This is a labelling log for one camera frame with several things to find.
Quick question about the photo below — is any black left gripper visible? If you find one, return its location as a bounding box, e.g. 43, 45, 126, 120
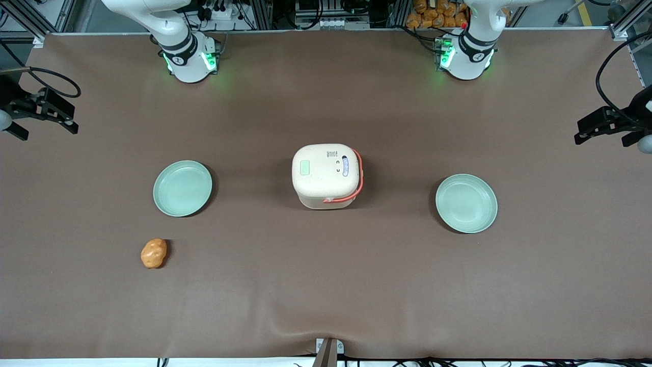
574, 86, 652, 148

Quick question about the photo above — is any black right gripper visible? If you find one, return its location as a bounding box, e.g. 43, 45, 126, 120
0, 74, 79, 141

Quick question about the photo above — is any cream rice cooker orange handle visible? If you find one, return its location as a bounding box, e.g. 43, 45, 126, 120
291, 143, 364, 211

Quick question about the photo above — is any pale green round plate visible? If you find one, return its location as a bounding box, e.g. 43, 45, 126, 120
153, 160, 213, 218
434, 173, 499, 234

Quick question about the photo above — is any orange toy potato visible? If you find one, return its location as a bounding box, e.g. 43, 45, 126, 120
140, 238, 169, 270

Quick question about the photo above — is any white power strip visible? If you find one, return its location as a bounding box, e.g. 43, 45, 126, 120
196, 3, 241, 23

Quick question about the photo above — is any bag of orange toy food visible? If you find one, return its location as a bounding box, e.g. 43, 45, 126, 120
405, 0, 470, 30

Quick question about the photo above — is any brown table cover mat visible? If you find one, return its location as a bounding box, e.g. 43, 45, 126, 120
0, 28, 652, 360

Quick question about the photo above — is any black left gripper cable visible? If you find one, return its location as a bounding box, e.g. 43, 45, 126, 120
595, 30, 652, 129

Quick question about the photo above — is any aluminium frame post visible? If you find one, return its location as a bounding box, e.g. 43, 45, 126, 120
606, 0, 652, 42
0, 0, 77, 47

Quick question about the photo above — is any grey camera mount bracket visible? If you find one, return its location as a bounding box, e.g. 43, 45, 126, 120
312, 337, 345, 367

